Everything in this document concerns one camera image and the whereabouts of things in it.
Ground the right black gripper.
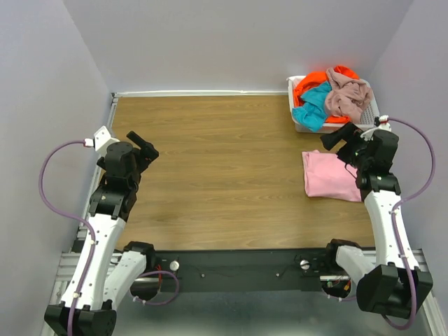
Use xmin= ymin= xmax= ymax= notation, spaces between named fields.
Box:
xmin=320 ymin=121 xmax=370 ymax=169

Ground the dusty pink t shirt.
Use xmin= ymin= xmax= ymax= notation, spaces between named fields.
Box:
xmin=324 ymin=68 xmax=373 ymax=124

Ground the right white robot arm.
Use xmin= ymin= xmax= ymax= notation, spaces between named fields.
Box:
xmin=321 ymin=121 xmax=433 ymax=330

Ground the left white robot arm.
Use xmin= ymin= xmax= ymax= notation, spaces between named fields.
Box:
xmin=44 ymin=127 xmax=159 ymax=335

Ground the white plastic laundry basket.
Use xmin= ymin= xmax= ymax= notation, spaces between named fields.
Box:
xmin=286 ymin=76 xmax=379 ymax=134

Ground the teal t shirt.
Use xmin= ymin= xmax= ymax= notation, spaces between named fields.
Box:
xmin=292 ymin=81 xmax=331 ymax=132

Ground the folded bright pink t shirt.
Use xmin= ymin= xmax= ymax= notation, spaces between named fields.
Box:
xmin=302 ymin=150 xmax=361 ymax=202

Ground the orange t shirt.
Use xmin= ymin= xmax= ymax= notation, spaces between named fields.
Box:
xmin=293 ymin=65 xmax=360 ymax=124

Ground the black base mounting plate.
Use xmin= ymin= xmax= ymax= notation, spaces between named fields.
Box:
xmin=115 ymin=246 xmax=365 ymax=294

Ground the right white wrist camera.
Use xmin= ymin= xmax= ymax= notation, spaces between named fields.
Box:
xmin=360 ymin=115 xmax=391 ymax=141

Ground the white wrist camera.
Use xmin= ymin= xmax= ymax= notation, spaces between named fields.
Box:
xmin=83 ymin=126 xmax=119 ymax=157
xmin=360 ymin=115 xmax=391 ymax=141

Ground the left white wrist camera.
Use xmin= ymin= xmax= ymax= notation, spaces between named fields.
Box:
xmin=83 ymin=126 xmax=119 ymax=157

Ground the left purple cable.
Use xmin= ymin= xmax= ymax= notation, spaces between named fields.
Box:
xmin=38 ymin=139 xmax=97 ymax=336

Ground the aluminium frame rail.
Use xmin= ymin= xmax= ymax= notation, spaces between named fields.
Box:
xmin=45 ymin=94 xmax=122 ymax=336

